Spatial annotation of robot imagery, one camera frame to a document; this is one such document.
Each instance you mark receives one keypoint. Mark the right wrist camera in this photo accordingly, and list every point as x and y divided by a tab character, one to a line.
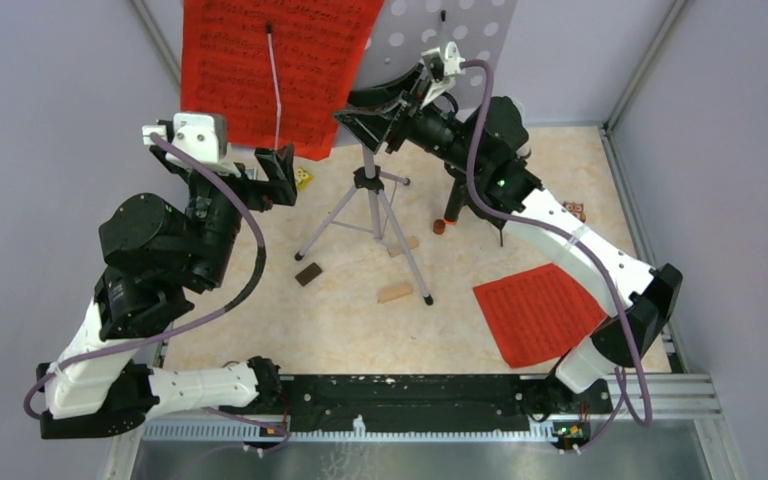
443	64

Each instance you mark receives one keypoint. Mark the dark brown block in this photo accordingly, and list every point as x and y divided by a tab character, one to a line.
308	274

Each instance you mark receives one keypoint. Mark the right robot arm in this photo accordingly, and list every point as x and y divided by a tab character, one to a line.
637	298

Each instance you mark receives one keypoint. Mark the light wooden block front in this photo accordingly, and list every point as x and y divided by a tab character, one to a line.
394	292

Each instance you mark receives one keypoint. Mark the light wooden block middle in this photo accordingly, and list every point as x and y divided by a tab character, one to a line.
398	249

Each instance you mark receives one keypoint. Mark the black mic tripod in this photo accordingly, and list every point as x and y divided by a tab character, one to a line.
499	225

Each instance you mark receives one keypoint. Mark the black microphone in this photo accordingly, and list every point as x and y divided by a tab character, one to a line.
458	197

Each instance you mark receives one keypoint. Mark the red owl toy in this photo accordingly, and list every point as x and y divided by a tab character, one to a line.
577	209

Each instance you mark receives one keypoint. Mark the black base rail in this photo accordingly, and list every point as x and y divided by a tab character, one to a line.
419	404

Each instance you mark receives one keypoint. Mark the yellow owl toy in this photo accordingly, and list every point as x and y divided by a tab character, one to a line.
303	177

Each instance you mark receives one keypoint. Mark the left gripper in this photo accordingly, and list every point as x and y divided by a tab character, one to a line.
279	190

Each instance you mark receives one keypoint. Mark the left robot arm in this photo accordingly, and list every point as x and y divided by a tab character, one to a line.
155	254

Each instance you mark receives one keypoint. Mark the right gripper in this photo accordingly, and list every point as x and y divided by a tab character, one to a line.
370	128

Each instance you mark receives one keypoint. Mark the light wooden block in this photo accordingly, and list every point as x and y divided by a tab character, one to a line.
398	249
394	292

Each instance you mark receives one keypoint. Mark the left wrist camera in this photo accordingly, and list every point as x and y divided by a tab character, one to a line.
201	135

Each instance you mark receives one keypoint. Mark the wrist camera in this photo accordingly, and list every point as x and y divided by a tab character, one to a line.
201	135
443	64

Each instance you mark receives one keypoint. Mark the small brown cylinder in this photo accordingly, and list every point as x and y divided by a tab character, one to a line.
439	226

